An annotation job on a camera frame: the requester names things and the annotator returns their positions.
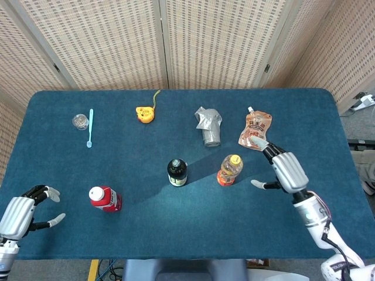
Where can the orange iced tea bottle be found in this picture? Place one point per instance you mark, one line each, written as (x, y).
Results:
(230, 171)

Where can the woven folding screen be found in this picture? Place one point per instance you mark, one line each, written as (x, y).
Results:
(102, 44)

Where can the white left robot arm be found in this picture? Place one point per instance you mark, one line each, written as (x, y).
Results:
(6, 257)

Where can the yellow tape measure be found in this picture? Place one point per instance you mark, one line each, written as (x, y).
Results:
(145, 115)

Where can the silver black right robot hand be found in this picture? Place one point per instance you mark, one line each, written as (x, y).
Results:
(290, 172)

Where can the light blue plastic spoon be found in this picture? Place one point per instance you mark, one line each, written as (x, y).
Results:
(90, 123)

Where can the red juice bottle white cap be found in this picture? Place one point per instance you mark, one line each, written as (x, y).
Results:
(108, 200)

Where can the dark tea bottle black cap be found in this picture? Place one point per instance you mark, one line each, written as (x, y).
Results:
(177, 175)

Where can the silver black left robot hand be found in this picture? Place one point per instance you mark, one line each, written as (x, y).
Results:
(16, 216)

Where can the brown cardboard piece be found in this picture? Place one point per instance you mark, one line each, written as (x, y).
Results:
(257, 262)

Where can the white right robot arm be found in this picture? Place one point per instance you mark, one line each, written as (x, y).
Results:
(310, 210)

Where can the orange spout pouch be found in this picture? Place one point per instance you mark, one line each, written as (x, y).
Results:
(255, 126)

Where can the small clear plastic cup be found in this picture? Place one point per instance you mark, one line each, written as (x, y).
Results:
(79, 121)

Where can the black screen hinge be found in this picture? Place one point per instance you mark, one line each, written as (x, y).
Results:
(56, 68)
(267, 68)

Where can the blue table cover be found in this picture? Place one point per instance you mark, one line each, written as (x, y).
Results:
(175, 228)

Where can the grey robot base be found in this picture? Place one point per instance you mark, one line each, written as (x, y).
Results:
(184, 270)

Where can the yellow floor tape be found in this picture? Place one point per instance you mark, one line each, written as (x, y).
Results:
(93, 270)

